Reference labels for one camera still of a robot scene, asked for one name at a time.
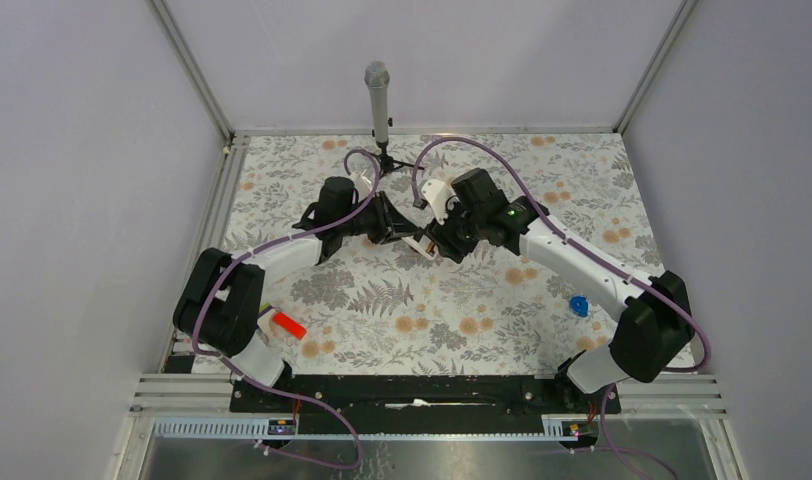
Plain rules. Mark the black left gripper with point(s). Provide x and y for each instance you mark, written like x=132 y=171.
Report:
x=390 y=223

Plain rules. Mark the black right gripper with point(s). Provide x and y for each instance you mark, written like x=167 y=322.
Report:
x=447 y=244

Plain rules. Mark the slotted cable duct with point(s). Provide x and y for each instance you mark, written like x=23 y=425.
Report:
x=398 y=426

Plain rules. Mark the black tripod mic stand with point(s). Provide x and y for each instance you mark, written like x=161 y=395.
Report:
x=386 y=162

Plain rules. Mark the grey microphone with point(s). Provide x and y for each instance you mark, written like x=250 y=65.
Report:
x=377 y=80

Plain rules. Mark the white block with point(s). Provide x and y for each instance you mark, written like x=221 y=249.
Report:
x=266 y=326

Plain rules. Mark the white red remote control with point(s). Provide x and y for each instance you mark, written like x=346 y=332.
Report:
x=419 y=243

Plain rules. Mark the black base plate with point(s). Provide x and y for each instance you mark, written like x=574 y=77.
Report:
x=362 y=396

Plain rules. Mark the blue plastic piece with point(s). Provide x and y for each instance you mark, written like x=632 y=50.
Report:
x=579 y=305

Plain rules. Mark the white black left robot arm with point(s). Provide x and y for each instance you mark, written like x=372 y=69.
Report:
x=221 y=300

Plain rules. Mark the red block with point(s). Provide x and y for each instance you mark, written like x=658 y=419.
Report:
x=288 y=324

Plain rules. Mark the floral table mat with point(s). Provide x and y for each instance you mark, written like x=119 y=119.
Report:
x=387 y=310

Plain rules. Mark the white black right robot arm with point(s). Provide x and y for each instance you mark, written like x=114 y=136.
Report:
x=651 y=311

